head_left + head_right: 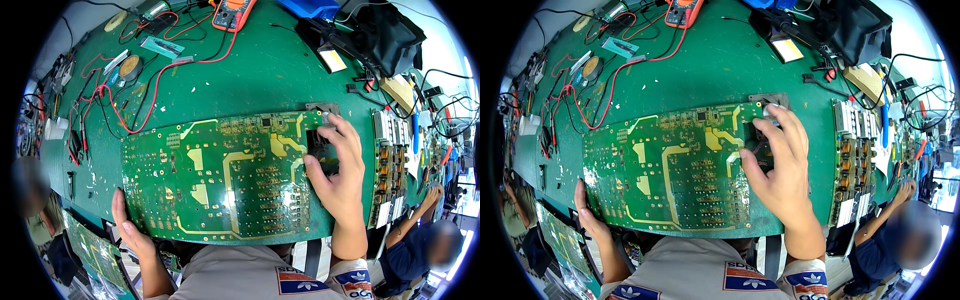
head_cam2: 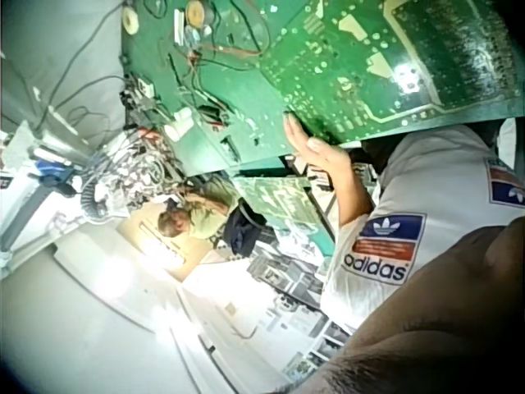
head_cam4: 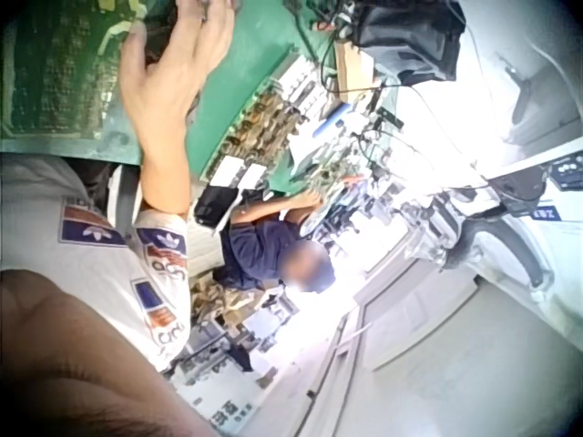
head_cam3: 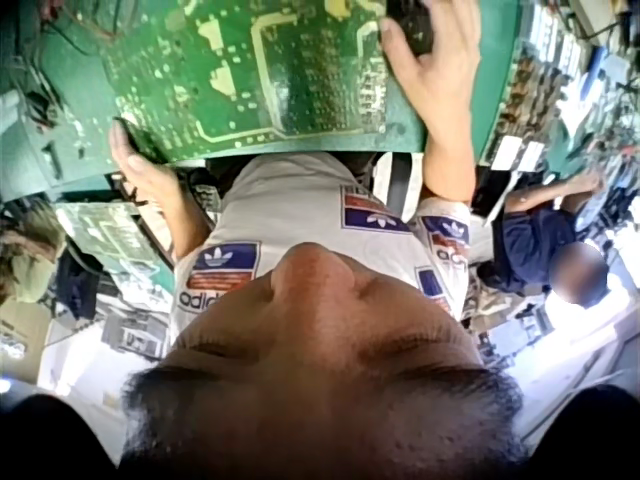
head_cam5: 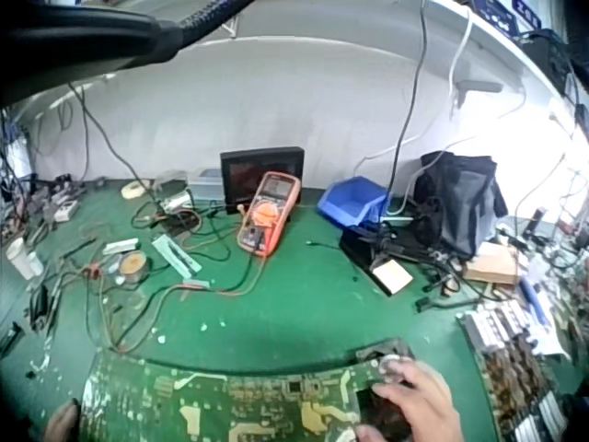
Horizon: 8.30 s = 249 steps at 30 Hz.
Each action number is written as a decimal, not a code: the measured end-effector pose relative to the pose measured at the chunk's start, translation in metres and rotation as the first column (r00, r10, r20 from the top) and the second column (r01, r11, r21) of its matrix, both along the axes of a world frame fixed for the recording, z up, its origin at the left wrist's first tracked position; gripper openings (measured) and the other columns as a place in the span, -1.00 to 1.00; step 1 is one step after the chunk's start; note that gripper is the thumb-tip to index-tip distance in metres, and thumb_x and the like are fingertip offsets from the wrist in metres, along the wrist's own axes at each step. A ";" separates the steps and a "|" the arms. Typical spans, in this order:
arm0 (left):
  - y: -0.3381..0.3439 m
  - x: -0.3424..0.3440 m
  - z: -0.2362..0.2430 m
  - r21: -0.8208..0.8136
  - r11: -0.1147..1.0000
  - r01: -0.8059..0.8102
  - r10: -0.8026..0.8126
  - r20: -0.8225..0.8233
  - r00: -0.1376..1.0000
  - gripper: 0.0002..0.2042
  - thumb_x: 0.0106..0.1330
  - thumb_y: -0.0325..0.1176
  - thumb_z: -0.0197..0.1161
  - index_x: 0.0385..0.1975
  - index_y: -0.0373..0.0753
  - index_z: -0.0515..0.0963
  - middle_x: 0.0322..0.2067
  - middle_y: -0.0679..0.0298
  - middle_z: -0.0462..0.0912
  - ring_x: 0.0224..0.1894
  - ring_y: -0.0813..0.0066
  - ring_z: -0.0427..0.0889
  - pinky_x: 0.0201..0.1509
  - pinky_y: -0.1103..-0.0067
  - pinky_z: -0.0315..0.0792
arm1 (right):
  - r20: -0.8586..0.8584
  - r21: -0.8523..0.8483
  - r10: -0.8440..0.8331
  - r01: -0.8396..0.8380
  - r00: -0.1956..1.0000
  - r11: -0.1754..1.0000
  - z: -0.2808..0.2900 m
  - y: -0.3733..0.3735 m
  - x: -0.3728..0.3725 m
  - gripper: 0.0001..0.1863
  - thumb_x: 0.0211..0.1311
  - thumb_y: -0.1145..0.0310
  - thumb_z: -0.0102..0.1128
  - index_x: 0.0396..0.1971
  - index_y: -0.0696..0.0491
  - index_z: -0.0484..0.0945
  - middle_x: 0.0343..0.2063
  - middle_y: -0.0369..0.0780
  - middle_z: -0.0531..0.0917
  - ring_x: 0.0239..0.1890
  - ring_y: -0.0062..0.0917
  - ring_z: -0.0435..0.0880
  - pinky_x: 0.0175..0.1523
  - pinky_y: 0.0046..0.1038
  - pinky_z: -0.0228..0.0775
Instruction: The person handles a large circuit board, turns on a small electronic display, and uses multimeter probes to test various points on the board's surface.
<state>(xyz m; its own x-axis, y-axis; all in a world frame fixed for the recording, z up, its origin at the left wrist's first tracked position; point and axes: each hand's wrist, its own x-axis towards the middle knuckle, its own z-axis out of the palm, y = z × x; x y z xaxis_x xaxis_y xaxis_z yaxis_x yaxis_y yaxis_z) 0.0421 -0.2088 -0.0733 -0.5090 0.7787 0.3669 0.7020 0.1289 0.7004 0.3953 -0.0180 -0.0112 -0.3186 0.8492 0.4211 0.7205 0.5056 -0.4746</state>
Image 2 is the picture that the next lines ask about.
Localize white plug block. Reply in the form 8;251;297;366
163;107;194;141

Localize heap of printed boxes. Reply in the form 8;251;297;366
244;233;354;373

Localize red and black wires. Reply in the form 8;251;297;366
163;35;264;88

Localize brown wooden desk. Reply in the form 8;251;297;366
116;200;223;285

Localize person's left hand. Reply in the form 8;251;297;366
282;112;354;176

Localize white plastic strip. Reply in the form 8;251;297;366
172;8;186;45

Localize blue plastic device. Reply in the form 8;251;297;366
27;157;75;186

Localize dark blue cloth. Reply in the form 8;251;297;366
223;207;268;258

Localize yellow solder spool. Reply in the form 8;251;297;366
184;0;217;28

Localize tangle of cables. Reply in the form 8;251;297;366
81;126;186;195

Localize large green circuit board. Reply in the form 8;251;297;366
257;0;525;148

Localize small green circuit board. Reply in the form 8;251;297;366
232;174;342;256

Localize white tape roll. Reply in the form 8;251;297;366
121;5;143;36

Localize green work mat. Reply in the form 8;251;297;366
120;0;300;176

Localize black cable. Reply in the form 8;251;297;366
39;0;126;124

